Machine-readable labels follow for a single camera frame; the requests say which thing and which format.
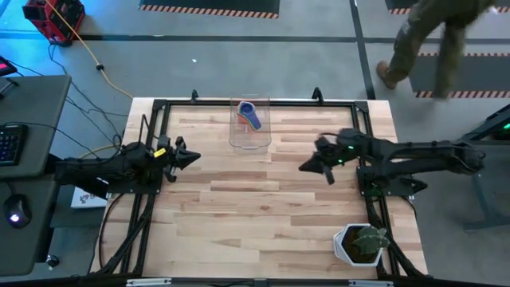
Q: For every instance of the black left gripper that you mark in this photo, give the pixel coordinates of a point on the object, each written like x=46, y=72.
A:
x=169, y=159

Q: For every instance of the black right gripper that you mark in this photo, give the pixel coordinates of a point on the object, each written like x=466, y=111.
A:
x=342, y=147

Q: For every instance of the clear plastic basket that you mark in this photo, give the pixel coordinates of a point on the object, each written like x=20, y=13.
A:
x=251, y=139

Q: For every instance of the orange-red measuring cup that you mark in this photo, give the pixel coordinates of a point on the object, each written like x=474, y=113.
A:
x=240, y=116

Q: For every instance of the purple measuring cup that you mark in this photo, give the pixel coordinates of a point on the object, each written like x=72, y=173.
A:
x=255, y=121

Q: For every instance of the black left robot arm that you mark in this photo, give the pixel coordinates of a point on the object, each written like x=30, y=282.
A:
x=99, y=167

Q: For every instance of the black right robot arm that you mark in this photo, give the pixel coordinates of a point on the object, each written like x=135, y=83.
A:
x=418, y=153

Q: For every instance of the yellow label tag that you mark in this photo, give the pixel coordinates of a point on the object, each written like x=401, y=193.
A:
x=159, y=152

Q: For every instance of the white geometric planter pot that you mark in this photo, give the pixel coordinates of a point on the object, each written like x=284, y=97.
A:
x=338, y=247

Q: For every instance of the green cactus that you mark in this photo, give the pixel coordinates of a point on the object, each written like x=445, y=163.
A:
x=370, y=241

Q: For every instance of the white cardboard box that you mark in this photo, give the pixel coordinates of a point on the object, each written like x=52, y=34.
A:
x=85, y=199

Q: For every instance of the black striped-edge floor mat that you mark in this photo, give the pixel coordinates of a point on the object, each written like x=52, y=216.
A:
x=486, y=75
x=392, y=3
x=207, y=4

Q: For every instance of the grey desk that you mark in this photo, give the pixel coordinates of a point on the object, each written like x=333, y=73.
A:
x=36, y=103

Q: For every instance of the person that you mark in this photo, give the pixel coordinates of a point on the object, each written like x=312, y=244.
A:
x=414, y=36

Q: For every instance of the black round knob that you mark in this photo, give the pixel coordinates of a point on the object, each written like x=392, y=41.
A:
x=52, y=261

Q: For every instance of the black keyboard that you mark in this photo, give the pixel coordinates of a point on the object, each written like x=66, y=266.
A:
x=12, y=143

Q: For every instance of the black computer mouse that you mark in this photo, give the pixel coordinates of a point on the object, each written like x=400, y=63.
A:
x=18, y=207

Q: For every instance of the red machine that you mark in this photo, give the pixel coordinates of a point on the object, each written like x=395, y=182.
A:
x=56, y=20

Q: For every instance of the black device with green light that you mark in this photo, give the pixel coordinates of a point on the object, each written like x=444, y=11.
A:
x=504, y=131

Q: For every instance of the black device with pink light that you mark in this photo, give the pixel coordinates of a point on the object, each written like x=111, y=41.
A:
x=6, y=67

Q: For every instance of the black frame clamp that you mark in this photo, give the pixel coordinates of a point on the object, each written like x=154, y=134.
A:
x=317, y=95
x=194, y=95

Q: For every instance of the black aluminium table frame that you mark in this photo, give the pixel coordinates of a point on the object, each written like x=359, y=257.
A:
x=279, y=103

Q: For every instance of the silver metal bracket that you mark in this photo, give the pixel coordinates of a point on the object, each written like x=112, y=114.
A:
x=370, y=283
x=147, y=282

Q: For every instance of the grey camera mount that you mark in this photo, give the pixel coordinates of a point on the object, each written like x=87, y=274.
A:
x=261, y=283

